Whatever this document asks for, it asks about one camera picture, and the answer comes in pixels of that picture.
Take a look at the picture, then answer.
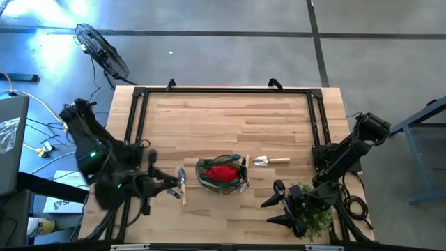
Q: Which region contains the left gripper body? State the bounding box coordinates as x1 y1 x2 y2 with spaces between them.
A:
134 149 162 216

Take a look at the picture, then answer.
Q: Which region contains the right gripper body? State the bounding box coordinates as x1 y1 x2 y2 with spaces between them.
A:
284 185 311 239

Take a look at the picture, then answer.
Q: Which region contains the small weeder wooden handle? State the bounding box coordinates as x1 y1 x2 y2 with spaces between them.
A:
178 167 188 206

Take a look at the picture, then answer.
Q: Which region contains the wide trowel wooden handle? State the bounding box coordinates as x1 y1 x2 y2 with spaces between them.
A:
252 155 291 167

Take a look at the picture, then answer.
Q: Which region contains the dark green-handled pruner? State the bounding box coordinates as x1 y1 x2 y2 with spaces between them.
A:
242 157 251 188

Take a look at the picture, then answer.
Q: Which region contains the clear plastic bag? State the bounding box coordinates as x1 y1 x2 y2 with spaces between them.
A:
0 116 21 155

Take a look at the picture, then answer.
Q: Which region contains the artificial green bush plant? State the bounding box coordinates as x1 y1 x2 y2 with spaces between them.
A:
298 183 335 242

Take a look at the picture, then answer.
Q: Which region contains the red cloth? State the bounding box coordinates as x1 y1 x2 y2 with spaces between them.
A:
204 165 240 184

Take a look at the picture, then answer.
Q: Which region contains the white paper sheet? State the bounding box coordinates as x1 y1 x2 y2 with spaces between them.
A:
54 169 88 191

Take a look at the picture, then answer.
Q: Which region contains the white printed box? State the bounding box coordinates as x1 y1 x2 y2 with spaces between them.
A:
42 196 87 215

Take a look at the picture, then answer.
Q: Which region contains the yellow plug adaptor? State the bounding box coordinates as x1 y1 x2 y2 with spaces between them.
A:
36 142 54 158

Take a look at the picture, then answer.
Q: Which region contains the yellow and white can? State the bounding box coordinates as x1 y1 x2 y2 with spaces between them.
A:
26 216 56 238

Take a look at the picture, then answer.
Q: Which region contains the grey box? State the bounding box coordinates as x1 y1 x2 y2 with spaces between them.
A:
0 96 31 196

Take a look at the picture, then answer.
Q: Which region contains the black floor fan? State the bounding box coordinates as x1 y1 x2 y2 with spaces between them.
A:
73 23 139 86

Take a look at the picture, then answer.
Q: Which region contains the grey-blue metal table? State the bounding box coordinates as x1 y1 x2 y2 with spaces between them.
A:
388 96 446 205

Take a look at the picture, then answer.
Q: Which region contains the coiled black cable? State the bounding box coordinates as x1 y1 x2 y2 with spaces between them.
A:
340 187 374 231

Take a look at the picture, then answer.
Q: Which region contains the white floor cable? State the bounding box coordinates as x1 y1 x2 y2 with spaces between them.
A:
29 150 79 174

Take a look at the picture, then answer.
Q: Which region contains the black table frame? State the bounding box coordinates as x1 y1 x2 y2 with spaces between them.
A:
79 86 376 251

